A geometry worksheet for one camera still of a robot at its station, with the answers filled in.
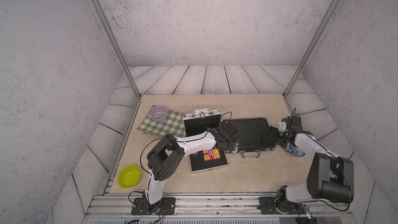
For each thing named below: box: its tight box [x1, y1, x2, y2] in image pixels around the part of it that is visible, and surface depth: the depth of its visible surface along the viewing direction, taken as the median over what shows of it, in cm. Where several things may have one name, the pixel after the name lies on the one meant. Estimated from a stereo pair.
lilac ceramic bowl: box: [150, 105, 168, 122], surface depth 107 cm
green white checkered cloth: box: [136, 104, 187, 138], surface depth 105 cm
